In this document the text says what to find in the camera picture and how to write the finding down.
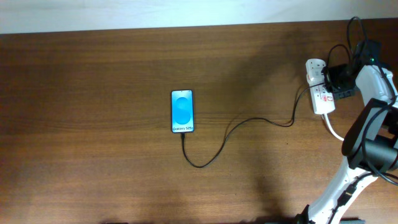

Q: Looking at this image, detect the blue screen smartphone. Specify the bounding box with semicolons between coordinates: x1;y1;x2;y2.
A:
171;90;195;133

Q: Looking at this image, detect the black charging cable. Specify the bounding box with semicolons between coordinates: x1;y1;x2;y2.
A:
180;44;352;169

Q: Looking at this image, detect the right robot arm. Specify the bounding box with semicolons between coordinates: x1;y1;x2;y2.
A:
294;40;397;223

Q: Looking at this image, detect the white USB charger plug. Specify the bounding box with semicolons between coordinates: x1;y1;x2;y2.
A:
305;58;326;86

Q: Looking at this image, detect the white power strip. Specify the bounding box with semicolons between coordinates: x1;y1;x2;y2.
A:
308;80;335;115

